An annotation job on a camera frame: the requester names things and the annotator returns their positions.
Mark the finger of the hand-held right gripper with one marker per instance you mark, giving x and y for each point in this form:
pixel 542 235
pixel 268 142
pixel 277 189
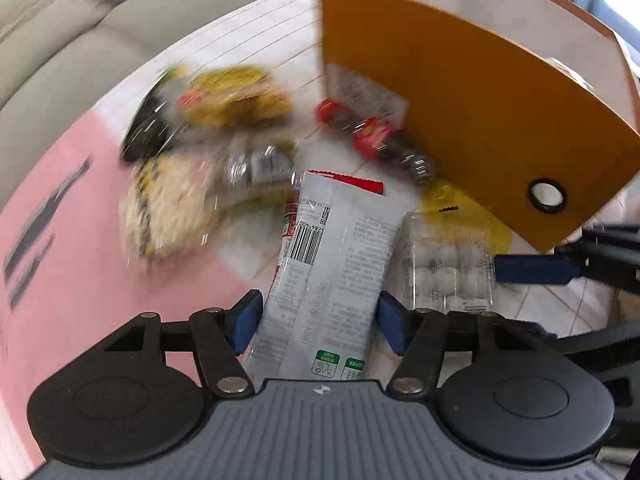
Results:
pixel 535 269
pixel 605 339

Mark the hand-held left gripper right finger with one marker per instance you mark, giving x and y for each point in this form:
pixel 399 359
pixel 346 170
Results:
pixel 392 321

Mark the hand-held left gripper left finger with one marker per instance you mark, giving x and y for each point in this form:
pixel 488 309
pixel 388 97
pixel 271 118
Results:
pixel 247 321

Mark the white silver snack packet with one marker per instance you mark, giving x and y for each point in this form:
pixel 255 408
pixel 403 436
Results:
pixel 340 270

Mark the clear plastic snack packet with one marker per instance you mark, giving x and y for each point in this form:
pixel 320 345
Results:
pixel 445 260

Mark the orange cardboard box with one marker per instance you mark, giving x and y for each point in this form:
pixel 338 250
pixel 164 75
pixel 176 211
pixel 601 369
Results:
pixel 450 85

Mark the yellow flat snack packet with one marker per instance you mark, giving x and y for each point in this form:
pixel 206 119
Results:
pixel 465 217

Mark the pale yellow snack packet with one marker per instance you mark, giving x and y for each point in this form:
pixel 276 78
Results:
pixel 165 205

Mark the silver foil snack packet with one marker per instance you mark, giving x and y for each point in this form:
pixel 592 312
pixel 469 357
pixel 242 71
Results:
pixel 257 165

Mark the dark bottle red label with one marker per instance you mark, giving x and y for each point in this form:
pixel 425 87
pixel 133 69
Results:
pixel 385 147

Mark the red dark snack packet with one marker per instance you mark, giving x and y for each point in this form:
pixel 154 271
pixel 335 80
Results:
pixel 331 112

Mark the dark green snack packet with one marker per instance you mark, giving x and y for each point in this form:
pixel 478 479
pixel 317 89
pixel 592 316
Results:
pixel 145 127

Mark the pink white printed tablecloth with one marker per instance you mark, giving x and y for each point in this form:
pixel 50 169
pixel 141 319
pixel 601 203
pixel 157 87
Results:
pixel 100 155

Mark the yellow puffy snack packet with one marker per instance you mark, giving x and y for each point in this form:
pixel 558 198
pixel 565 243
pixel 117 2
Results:
pixel 235 95

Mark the beige sofa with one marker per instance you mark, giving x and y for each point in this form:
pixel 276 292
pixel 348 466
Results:
pixel 75 35

